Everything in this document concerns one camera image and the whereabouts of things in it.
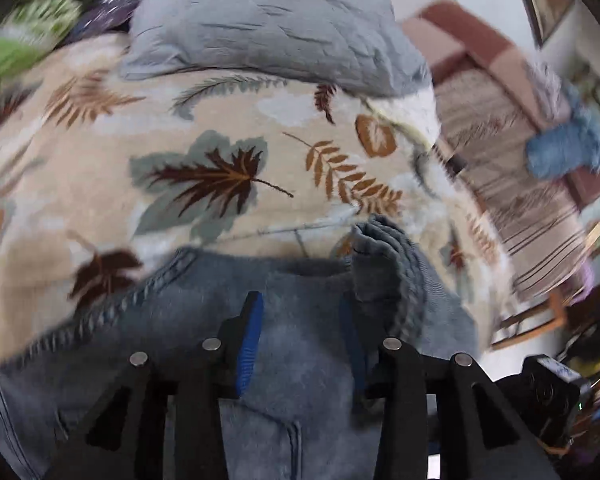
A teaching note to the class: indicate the grey garment on sofa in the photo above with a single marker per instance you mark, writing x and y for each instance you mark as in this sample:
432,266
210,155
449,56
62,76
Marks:
548,91

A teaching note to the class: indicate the grey quilted pillow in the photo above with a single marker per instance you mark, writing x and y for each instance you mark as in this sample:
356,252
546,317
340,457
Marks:
356,45

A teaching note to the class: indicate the blue denim garment on sofa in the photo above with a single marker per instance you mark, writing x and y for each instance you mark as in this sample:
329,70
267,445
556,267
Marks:
569,146

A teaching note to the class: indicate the purple patterned cloth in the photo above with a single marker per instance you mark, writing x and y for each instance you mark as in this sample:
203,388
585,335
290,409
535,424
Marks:
104,16

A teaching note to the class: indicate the grey denim pants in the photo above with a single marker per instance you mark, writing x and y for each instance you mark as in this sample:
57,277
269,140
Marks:
297,418

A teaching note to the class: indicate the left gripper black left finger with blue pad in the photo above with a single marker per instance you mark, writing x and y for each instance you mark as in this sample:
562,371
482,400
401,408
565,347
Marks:
122,435

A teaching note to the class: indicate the beige leaf-print blanket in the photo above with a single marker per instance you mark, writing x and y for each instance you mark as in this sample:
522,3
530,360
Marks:
102,178

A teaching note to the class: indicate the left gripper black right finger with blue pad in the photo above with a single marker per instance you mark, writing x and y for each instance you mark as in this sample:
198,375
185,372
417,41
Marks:
452,403

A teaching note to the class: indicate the green patterned quilt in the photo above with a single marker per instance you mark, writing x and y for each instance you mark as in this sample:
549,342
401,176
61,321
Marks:
25,25

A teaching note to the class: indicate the brown pink sofa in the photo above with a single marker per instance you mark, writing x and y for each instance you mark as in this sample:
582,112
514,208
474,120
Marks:
488,111

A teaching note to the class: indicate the cream white cloth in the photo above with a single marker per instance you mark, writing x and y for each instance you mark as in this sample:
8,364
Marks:
414,115

